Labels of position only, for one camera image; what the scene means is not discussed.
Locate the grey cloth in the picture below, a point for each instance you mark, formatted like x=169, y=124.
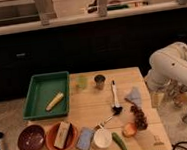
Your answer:
x=134, y=96

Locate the beige block in bowl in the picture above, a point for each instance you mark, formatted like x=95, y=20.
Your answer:
x=61, y=136

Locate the white handled spoon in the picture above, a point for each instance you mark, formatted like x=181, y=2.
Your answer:
x=114, y=92

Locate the blue sponge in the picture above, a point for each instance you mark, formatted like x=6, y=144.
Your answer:
x=84, y=139

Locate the light green cup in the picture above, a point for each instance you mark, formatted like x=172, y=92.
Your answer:
x=81, y=81

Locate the metal cup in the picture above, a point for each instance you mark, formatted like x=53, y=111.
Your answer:
x=100, y=80

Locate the spice bottles on floor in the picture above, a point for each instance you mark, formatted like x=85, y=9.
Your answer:
x=175, y=105

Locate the green plastic tray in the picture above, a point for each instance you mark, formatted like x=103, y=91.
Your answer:
x=42, y=90

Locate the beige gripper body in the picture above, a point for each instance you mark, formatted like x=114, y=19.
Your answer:
x=156, y=98

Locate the dark purple bowl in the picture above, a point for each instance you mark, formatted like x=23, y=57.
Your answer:
x=31, y=138

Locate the bunch of dark grapes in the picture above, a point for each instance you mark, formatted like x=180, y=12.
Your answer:
x=140, y=118

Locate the white cup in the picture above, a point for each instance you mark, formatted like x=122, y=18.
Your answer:
x=102, y=139

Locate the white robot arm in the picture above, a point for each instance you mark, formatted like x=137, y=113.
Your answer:
x=168, y=72

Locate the orange bowl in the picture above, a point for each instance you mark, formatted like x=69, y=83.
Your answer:
x=70, y=140

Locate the orange fruit piece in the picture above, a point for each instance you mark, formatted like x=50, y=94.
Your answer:
x=129, y=130

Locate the green cucumber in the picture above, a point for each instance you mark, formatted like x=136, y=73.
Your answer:
x=118, y=141

